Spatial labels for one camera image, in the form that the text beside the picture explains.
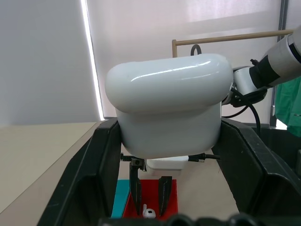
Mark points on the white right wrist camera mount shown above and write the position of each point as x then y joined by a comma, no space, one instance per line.
165,164

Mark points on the blue tray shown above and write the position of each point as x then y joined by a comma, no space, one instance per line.
120,195

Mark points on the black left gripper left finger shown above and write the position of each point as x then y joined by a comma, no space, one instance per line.
84,164

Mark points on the green cloth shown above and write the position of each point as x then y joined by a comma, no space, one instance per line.
290,103

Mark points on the white earbud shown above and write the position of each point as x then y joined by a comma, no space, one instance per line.
148,212

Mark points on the wooden rack frame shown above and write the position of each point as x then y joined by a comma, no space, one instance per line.
225,37

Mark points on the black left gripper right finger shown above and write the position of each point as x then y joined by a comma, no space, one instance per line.
254,169

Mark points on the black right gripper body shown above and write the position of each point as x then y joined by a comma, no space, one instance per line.
136,161

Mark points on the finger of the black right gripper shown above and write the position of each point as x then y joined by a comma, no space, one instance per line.
135,188
164,193

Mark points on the red tray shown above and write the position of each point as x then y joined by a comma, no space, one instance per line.
150,190

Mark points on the white earbuds charging case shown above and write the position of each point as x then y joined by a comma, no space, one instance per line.
164,103

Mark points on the grey metal pole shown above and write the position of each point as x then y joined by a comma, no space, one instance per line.
282,18

